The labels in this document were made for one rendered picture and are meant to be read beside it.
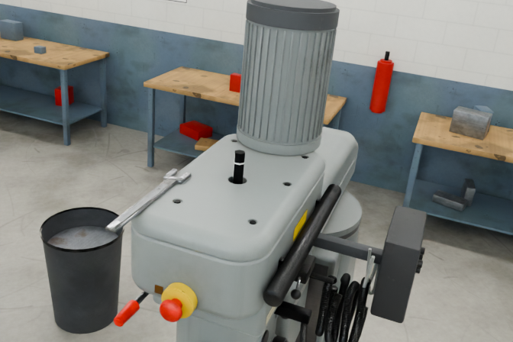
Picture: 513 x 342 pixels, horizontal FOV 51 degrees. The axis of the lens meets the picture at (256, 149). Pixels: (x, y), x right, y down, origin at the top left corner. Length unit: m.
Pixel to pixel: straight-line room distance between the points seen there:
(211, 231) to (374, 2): 4.42
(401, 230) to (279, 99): 0.43
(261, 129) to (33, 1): 5.91
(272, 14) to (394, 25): 4.10
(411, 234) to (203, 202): 0.55
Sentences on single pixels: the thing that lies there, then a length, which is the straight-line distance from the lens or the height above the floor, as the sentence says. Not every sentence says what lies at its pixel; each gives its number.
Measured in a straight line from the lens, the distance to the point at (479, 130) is 4.77.
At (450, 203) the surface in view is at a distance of 4.97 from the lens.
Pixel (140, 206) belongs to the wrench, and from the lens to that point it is 0.94.
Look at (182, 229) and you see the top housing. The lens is 0.90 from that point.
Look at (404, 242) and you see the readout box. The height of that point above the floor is 1.73.
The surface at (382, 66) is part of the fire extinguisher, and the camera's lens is 5.10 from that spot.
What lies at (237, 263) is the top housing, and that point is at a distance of 0.88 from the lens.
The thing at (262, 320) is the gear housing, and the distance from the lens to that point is 1.06.
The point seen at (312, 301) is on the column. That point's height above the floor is 1.38.
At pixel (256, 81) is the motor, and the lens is 1.16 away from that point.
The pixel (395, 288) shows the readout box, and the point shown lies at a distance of 1.33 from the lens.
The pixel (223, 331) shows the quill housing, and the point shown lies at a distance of 1.15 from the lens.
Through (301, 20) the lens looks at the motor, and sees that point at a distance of 1.11.
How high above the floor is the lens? 2.36
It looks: 23 degrees down
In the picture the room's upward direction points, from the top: 5 degrees clockwise
